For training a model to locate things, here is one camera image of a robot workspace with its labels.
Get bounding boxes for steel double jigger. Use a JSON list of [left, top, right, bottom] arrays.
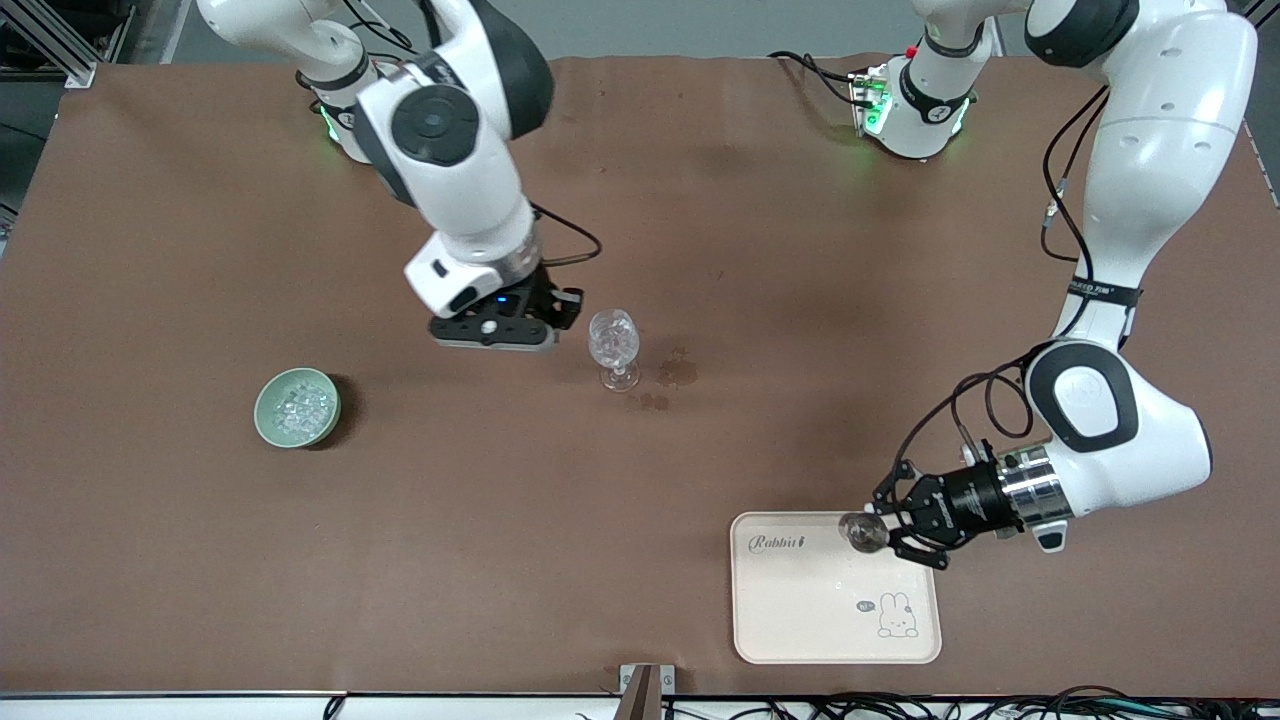
[[838, 512, 891, 553]]

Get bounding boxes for clear wine glass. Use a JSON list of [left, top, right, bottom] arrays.
[[587, 308, 641, 392]]

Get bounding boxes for clear ice cubes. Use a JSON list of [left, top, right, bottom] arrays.
[[272, 380, 333, 439]]

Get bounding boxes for brown liquid spill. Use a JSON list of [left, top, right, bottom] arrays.
[[630, 347, 699, 411]]

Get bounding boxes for cream rabbit print tray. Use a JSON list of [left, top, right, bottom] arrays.
[[729, 511, 943, 666]]

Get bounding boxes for brown table cover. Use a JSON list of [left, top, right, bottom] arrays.
[[0, 55, 1280, 698]]

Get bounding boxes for green ceramic bowl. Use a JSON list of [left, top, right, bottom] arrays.
[[253, 367, 342, 449]]

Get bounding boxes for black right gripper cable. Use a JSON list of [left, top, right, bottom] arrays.
[[530, 205, 603, 266]]

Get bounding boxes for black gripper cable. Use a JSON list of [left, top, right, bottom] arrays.
[[895, 85, 1111, 501], [530, 205, 603, 266]]

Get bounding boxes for black cable bundle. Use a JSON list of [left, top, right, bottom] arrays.
[[575, 685, 1280, 720]]

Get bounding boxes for metal mounting bracket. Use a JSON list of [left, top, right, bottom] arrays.
[[620, 663, 676, 696]]

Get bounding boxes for black right base cable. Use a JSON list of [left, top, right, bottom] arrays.
[[340, 0, 446, 61]]

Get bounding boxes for black base cable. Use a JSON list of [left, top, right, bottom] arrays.
[[768, 50, 871, 106], [340, 0, 446, 61]]

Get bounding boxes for brown camera mount pole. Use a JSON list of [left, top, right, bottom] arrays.
[[622, 665, 661, 720]]

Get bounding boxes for black left base cable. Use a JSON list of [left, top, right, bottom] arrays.
[[768, 50, 871, 106]]

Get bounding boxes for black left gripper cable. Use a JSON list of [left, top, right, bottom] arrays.
[[895, 85, 1111, 501]]

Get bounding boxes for aluminium profile frame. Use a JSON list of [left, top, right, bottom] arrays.
[[0, 0, 136, 89]]

